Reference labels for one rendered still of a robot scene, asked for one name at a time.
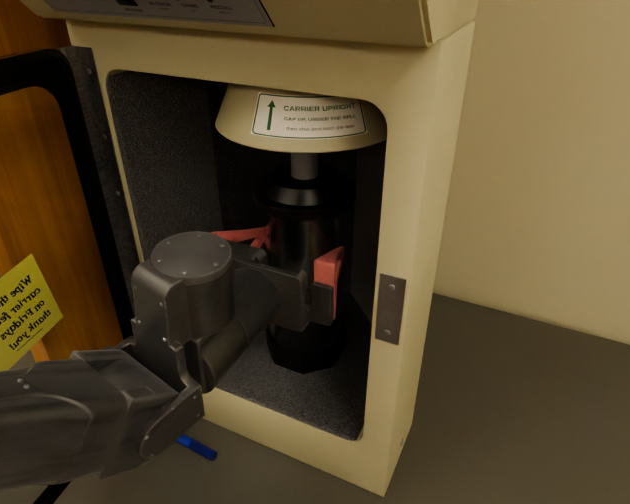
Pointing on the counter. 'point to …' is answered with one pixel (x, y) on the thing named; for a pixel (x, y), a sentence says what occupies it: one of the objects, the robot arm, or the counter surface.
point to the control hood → (312, 20)
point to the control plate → (174, 10)
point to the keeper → (389, 308)
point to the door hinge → (104, 157)
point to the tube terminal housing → (420, 305)
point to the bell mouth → (298, 120)
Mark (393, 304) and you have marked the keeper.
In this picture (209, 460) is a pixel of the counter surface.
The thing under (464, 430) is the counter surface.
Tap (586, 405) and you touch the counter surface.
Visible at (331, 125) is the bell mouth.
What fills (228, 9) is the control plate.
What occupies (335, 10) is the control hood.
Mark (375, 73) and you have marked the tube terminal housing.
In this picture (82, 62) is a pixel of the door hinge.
